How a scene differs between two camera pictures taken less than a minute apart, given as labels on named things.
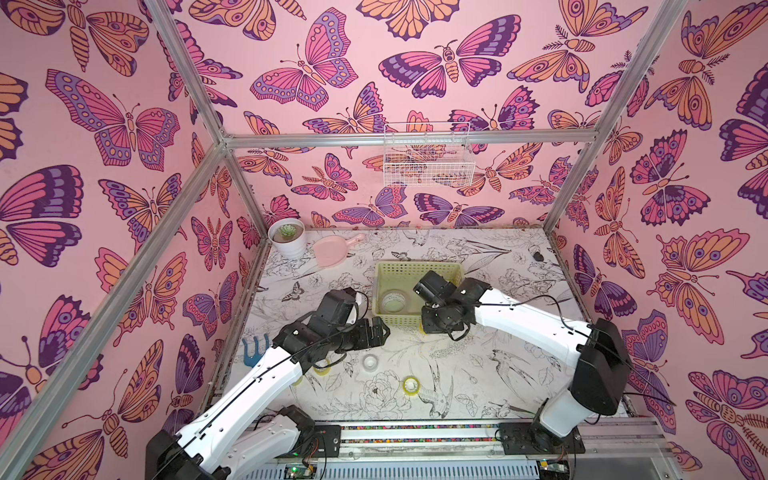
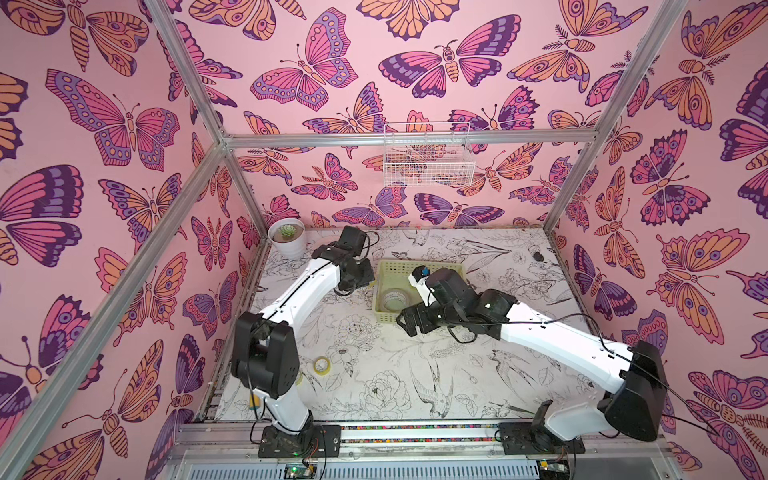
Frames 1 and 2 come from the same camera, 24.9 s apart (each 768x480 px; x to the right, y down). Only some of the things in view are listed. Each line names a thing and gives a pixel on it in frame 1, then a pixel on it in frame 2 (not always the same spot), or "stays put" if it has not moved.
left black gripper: (364, 339) → (367, 277)
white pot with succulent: (288, 238) stays put
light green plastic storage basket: (396, 302) stays put
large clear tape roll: (394, 301) stays put
